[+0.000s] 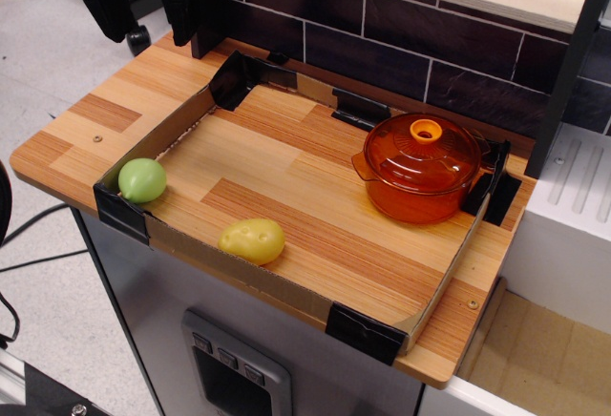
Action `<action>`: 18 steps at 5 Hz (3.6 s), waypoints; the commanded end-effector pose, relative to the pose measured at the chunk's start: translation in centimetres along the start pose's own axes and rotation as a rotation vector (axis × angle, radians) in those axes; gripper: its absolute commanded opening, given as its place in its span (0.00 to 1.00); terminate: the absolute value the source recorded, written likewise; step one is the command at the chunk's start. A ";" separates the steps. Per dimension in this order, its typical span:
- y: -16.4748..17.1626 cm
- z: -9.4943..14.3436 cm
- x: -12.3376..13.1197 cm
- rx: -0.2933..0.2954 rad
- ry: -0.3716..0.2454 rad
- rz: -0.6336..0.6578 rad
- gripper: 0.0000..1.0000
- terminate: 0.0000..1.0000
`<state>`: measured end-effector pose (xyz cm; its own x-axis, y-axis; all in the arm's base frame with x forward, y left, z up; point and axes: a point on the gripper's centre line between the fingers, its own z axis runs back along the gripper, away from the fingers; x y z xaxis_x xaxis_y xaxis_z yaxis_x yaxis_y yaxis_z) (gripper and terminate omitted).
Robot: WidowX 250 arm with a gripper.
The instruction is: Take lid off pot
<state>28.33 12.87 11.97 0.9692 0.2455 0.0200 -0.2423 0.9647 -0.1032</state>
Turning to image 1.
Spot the orange transparent pot lid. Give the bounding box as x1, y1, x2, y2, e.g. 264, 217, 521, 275
364, 114, 481, 194

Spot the orange transparent plastic pot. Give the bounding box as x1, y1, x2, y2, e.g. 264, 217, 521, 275
351, 112, 493, 225

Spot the black office chair base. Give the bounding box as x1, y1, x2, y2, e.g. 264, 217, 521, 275
12, 0, 168, 57

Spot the green toy pear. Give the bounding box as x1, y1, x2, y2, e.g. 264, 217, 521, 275
118, 158, 167, 204

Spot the yellow toy potato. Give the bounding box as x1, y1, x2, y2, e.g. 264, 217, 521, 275
218, 218, 285, 266

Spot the cardboard fence with black tape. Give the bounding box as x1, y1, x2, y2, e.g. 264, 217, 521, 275
94, 52, 521, 381

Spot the grey toy oven front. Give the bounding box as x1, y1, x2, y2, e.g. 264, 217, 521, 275
74, 212, 424, 415

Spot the white toy sink unit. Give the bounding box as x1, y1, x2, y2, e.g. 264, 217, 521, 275
419, 124, 610, 415

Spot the black upright post left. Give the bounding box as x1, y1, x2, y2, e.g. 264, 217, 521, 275
189, 0, 243, 60

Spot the black upright post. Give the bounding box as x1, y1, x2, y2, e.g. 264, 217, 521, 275
189, 0, 243, 60
524, 0, 609, 179

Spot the black cable on floor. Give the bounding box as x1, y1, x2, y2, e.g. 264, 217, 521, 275
0, 201, 90, 350

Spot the black upright post right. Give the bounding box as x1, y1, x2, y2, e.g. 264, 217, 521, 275
524, 0, 609, 179

